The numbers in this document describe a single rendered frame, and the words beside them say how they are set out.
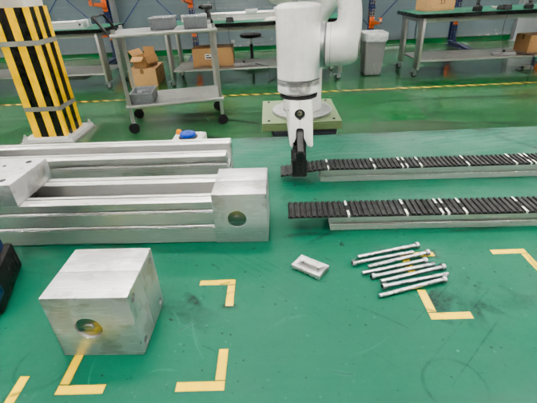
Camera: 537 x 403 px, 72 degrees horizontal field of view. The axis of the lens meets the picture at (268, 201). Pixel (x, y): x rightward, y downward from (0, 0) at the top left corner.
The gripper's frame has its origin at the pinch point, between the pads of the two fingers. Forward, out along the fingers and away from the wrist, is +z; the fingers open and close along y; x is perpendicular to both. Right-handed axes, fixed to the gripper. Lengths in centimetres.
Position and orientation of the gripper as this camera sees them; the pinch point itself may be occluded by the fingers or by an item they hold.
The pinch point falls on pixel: (298, 163)
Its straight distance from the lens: 83.6
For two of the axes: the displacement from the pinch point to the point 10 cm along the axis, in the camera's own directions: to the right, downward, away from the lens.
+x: -10.0, 0.3, 0.4
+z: 0.4, 8.7, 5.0
